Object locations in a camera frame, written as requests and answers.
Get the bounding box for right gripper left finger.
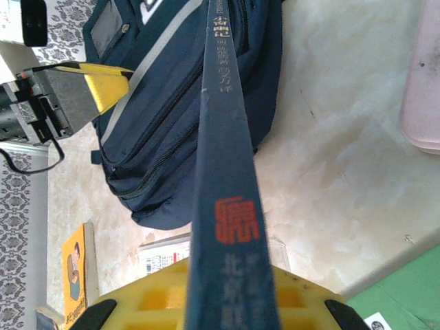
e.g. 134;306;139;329
65;257;190;330

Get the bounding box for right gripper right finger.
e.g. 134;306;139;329
271;267;371;330

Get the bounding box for white clear stationery package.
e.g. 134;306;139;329
137;233;292;276

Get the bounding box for navy blue backpack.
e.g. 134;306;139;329
82;0;285;230

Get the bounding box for yellow book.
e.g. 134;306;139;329
60;221;100;319

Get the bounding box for green notebook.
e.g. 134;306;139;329
345;244;440;330

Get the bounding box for dark blue book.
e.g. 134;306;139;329
185;0;281;330

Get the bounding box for pink pencil case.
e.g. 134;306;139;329
398;0;440;155

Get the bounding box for thin black camera cable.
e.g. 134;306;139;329
0;137;65;173

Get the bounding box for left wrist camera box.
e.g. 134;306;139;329
0;0;48;47

